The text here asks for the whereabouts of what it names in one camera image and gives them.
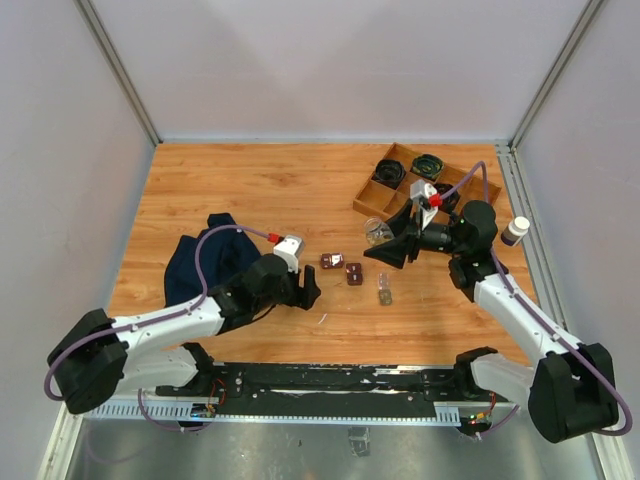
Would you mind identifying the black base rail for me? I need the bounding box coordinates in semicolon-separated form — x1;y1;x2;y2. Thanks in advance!
155;362;505;419

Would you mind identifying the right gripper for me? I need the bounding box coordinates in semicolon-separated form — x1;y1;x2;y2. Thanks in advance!
364;199;467;268

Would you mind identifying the black yellow rolled sock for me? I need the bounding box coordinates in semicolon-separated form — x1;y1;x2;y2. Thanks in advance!
411;154;444;181

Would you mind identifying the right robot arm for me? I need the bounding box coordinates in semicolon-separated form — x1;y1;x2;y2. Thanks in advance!
364;200;632;443

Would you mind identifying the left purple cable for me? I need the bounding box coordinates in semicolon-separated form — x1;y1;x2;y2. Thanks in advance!
43;224;281;434

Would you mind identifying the black patterned rolled sock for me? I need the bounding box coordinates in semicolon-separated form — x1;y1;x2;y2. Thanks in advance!
432;182;462;211

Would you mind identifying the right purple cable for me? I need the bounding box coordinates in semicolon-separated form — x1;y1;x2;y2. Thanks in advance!
439;160;634;436

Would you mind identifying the clear glass pill jar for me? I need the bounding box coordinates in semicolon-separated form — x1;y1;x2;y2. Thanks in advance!
364;217;395;246

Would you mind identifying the purple cable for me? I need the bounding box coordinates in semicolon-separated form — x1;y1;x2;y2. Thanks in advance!
43;224;281;434
439;160;634;436

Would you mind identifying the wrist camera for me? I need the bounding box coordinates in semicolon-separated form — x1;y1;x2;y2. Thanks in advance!
273;235;305;273
409;179;443;230

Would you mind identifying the brown double pill box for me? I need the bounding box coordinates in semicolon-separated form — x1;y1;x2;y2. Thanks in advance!
345;262;364;286

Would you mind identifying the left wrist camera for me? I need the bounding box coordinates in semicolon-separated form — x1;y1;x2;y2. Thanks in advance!
273;235;305;273

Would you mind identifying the grey pill box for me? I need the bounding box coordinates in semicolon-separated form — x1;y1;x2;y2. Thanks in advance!
378;272;393;306

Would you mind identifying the wooden divided tray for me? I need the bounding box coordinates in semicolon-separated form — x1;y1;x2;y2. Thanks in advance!
352;143;499;220

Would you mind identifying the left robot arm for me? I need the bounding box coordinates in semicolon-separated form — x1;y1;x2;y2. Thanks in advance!
44;254;321;414

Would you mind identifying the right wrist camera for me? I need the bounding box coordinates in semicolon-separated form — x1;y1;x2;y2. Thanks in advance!
409;179;443;230

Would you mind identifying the dark bottle white cap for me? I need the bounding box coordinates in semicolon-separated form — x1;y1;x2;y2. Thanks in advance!
501;216;530;247

